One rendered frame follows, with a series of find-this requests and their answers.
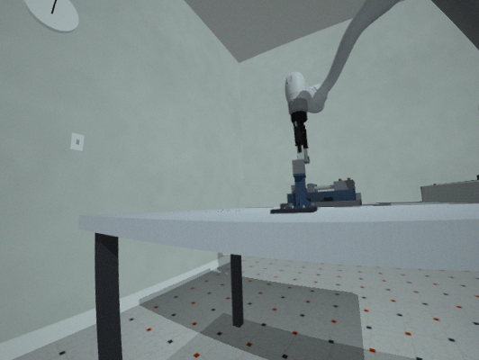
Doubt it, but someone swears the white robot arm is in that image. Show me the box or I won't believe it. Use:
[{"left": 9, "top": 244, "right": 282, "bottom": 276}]
[{"left": 285, "top": 0, "right": 479, "bottom": 115}]

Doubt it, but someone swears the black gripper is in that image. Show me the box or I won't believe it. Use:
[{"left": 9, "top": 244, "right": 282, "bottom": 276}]
[{"left": 291, "top": 111, "right": 309, "bottom": 159}]

